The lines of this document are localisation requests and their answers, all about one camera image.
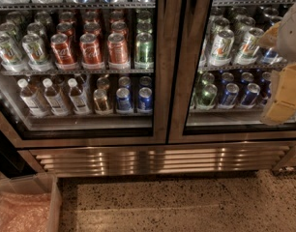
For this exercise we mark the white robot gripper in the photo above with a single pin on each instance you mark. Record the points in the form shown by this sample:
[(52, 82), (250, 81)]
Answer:
[(292, 36)]

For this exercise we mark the glass fridge door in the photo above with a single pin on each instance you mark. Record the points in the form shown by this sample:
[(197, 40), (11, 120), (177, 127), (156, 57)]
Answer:
[(190, 124), (74, 18)]

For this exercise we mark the right door silver blue can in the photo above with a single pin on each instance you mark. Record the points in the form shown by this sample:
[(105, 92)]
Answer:
[(269, 57)]

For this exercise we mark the door 7up can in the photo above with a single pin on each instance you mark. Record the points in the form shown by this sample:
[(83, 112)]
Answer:
[(248, 48), (221, 48)]

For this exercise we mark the right door left 7up can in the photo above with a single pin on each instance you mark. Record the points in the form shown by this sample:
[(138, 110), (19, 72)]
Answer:
[(221, 48)]

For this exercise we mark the right door green can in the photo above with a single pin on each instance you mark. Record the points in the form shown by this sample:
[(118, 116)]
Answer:
[(207, 97)]

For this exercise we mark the steel fridge bottom grille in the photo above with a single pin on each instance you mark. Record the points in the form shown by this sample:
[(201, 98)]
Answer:
[(161, 159)]

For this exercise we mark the front green soda can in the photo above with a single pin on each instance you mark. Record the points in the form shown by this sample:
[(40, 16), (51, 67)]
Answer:
[(144, 56)]

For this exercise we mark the front orange soda can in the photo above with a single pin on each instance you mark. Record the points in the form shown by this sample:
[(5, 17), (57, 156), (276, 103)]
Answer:
[(118, 54)]

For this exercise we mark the gold can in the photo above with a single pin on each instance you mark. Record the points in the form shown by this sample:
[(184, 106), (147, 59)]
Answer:
[(102, 102)]

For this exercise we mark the front middle red cola can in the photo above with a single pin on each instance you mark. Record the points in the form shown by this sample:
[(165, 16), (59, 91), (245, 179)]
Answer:
[(92, 58)]

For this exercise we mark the red cola can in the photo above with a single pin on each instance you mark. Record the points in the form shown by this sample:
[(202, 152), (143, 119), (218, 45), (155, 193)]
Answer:
[(63, 52), (92, 58)]

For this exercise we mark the right water bottle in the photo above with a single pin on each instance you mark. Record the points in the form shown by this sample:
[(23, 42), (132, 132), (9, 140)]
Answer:
[(79, 97)]

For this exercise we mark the water bottle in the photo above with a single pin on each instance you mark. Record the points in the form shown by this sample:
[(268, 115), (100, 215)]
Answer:
[(79, 97), (33, 98), (56, 98)]

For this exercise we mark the front left red cola can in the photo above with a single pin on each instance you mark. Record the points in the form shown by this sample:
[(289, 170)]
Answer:
[(63, 52)]

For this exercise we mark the middle water bottle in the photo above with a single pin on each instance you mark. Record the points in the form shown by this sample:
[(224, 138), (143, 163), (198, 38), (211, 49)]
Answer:
[(56, 98)]

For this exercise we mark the left water bottle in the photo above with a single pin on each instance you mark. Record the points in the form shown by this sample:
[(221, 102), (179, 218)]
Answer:
[(33, 98)]

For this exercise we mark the front left 7up can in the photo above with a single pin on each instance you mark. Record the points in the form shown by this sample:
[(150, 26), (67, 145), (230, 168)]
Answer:
[(11, 55)]

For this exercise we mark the clear plastic bin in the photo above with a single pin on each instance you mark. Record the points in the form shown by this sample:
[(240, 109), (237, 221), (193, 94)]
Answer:
[(38, 184)]

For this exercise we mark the pink bubble wrap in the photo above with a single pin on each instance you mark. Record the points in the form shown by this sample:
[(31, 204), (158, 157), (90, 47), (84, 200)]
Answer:
[(24, 212)]

